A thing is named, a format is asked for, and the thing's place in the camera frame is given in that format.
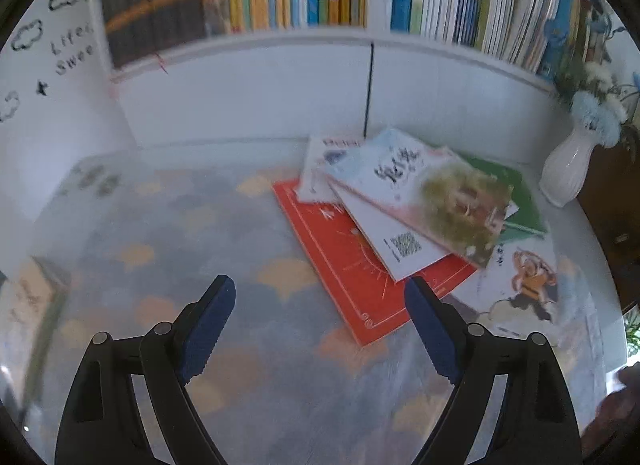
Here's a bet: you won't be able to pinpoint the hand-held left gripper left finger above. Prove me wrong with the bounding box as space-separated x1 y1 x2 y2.
55 275 237 465

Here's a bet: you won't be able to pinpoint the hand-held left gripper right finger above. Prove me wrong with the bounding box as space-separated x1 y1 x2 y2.
404 276 583 465

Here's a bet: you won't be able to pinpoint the red donkey cover book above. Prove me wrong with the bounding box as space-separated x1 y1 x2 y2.
271 179 478 348

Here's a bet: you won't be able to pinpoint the pastel painted tree book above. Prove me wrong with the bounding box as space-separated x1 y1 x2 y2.
322 127 521 268

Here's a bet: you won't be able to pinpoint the white warrior myth book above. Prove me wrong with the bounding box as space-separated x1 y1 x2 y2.
0 255 73 401

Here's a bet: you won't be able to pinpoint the white square-code back book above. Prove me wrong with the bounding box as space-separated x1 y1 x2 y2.
327 180 451 283

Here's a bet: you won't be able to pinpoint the white blue-illustrated book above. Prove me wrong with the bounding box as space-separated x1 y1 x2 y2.
296 134 368 204

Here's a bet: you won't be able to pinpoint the green leafy plant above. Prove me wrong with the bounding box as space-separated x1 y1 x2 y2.
624 309 640 362

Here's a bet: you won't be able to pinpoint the white ceramic vase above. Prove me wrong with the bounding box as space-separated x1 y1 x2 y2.
539 121 601 209

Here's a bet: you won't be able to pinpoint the brown wooden cabinet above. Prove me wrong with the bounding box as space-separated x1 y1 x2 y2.
575 142 640 316

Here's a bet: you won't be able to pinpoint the white bookshelf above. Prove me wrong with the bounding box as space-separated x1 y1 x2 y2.
87 0 608 150

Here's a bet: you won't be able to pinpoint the blue white artificial flowers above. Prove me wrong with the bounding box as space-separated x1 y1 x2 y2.
552 57 640 163

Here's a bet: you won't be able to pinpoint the cartoon wall decal set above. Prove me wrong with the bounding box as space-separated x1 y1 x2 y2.
0 0 97 124

